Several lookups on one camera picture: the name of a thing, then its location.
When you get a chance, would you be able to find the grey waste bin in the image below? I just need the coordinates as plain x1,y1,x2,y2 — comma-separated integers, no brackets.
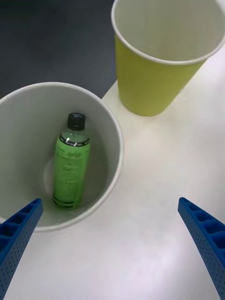
0,82,125,233

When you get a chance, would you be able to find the green bottle with black cap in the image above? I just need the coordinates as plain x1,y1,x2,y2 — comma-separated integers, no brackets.
52,112,90,210

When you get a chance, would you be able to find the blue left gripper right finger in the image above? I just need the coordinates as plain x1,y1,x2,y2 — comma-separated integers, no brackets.
177,196,225,300

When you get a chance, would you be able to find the yellow-green waste bin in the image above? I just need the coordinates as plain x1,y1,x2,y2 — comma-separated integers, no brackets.
111,0,225,117

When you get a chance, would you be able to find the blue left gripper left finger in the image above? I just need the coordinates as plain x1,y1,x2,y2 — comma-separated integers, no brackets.
0,198,45,300

